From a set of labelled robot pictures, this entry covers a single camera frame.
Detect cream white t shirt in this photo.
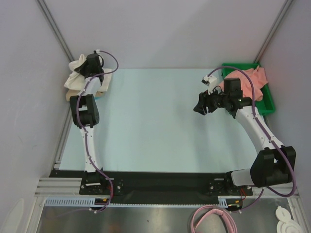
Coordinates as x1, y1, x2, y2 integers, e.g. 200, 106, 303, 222
64, 54, 112, 92

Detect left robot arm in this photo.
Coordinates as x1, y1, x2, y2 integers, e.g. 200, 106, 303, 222
69, 51, 104, 177

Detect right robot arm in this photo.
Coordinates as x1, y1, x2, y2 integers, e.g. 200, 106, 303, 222
193, 75, 296, 195

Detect folded tan t shirt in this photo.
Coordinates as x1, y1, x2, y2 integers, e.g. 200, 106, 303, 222
66, 89, 104, 102

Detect green plastic bin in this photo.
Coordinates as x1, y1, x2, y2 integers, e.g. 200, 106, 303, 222
222, 63, 276, 116

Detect white round plastic parts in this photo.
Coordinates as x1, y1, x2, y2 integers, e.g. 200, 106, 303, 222
275, 206, 304, 233

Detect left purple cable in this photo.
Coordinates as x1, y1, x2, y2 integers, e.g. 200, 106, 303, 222
75, 50, 120, 214

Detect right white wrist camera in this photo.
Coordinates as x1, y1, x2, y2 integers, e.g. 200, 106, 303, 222
202, 75, 218, 94

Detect left aluminium corner post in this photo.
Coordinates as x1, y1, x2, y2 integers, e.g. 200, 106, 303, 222
35, 0, 75, 62

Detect aluminium corner post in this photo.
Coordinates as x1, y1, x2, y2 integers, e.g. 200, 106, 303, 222
253, 0, 295, 63
35, 0, 75, 62

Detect pink coiled cable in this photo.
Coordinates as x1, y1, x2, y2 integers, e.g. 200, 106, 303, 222
190, 205, 239, 233

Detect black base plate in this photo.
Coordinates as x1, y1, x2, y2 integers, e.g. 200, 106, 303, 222
50, 169, 253, 205

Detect right aluminium corner post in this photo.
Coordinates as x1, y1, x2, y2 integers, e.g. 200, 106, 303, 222
253, 0, 295, 63

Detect aluminium frame rail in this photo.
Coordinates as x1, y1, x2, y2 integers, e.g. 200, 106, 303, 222
35, 177, 292, 198

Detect slotted cable duct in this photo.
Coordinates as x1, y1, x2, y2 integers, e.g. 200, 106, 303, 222
45, 197, 109, 207

